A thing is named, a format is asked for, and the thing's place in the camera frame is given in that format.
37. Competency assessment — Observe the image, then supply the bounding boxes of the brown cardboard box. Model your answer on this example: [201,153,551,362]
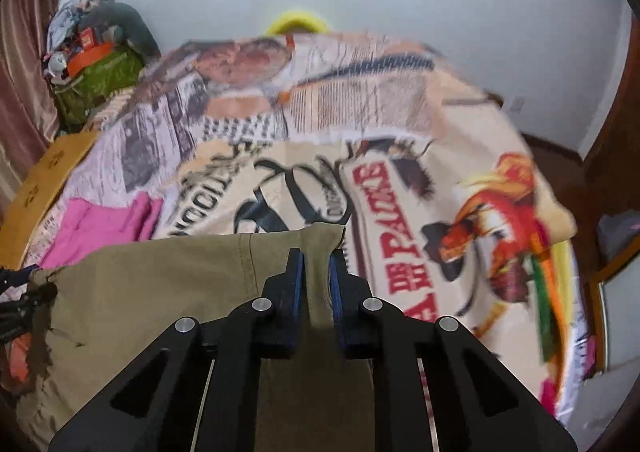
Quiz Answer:
[0,129,101,268]

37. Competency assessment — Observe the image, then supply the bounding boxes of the khaki pants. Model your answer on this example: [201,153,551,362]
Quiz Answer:
[15,224,376,452]

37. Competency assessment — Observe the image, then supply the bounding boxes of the brown wooden door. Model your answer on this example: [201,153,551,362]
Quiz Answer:
[580,17,640,233]

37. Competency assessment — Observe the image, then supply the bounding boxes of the grey cloth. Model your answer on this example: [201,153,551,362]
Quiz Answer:
[597,213,640,260]

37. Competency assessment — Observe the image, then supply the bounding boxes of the grey plush pillow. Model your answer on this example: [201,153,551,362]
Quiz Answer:
[92,0,161,58]

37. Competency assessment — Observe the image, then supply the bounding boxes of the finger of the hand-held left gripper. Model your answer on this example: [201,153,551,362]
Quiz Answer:
[0,266,57,344]

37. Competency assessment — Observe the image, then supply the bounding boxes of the pile of assorted clutter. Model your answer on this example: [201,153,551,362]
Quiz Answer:
[44,0,101,83]

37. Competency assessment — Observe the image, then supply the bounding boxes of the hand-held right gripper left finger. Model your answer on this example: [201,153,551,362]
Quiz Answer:
[47,248,306,452]

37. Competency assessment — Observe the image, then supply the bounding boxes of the pink cloth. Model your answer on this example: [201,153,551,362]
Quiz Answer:
[40,194,166,268]

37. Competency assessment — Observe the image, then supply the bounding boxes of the pink striped curtain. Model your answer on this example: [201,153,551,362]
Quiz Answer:
[0,0,76,213]

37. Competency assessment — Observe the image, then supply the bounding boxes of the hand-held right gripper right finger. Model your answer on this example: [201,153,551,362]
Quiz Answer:
[327,248,581,452]

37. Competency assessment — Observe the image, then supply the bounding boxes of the small orange box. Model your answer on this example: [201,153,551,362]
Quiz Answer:
[80,28,109,51]

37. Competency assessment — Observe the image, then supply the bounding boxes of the printed blanket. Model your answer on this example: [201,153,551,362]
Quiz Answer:
[40,32,586,428]

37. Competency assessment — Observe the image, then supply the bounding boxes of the green patterned bag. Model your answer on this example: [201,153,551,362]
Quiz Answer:
[52,44,146,128]

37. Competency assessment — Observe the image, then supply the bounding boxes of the yellow foam tube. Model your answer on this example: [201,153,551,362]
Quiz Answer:
[265,9,333,38]

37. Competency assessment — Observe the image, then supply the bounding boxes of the wooden framed mirror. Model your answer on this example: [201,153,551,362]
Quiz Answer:
[587,237,640,378]

